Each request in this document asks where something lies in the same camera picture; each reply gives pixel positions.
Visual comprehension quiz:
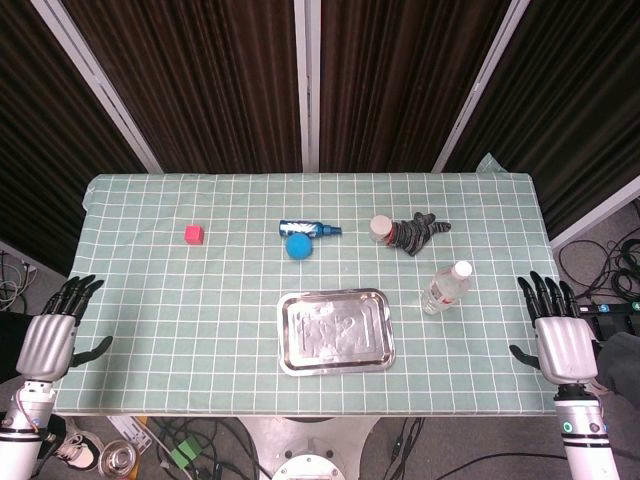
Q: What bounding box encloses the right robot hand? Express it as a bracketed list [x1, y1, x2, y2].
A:
[509, 270, 600, 386]

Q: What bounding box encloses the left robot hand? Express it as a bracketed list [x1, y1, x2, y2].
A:
[15, 274, 114, 383]

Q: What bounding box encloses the transparent water bottle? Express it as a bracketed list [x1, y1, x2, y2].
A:
[419, 260, 474, 316]

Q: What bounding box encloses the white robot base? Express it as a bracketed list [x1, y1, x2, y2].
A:
[238, 415, 377, 480]

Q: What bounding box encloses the metal tray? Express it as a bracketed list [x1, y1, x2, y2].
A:
[276, 287, 396, 377]

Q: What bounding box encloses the blue spray bottle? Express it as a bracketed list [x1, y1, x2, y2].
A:
[278, 219, 343, 240]

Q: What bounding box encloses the black power strip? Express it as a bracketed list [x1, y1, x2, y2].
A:
[579, 301, 640, 318]

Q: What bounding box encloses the white sneaker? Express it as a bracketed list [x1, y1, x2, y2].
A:
[52, 419, 97, 468]

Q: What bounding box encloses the round metal tin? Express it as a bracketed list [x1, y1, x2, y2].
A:
[98, 439, 141, 479]

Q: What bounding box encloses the green checkered tablecloth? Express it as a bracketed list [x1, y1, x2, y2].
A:
[48, 152, 560, 417]

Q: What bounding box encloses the green connector block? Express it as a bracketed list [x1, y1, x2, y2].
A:
[170, 437, 202, 467]

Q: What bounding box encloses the grey striped glove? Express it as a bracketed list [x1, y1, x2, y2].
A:
[385, 211, 451, 259]

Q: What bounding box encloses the small white jar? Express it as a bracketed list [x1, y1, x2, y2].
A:
[369, 214, 394, 244]

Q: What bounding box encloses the blue ball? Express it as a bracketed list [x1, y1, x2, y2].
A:
[285, 232, 315, 260]

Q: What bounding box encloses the black cable bundle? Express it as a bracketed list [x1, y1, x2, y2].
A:
[557, 234, 640, 301]

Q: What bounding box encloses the white partition post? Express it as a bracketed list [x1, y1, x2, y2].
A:
[29, 0, 162, 174]
[431, 0, 531, 173]
[293, 0, 321, 172]

